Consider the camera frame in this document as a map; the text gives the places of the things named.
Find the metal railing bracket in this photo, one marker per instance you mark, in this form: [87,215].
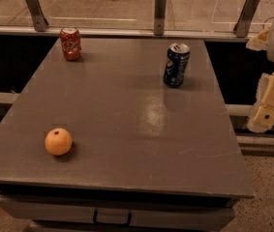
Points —
[159,17]
[39,21]
[243,24]

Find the grey drawer with black handle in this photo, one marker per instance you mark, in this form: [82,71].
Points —
[76,215]

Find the red coke can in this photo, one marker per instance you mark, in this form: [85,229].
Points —
[70,42]

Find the blue pepsi can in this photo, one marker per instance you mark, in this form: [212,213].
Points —
[178,55]

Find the middle metal railing bracket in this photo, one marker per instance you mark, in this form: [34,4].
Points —
[159,17]

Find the right metal railing bracket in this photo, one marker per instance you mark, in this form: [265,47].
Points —
[243,24]

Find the left metal railing bracket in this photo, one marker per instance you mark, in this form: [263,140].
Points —
[39,21]

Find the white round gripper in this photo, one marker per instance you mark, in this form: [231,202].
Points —
[262,117]

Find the orange fruit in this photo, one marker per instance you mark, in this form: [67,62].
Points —
[58,142]

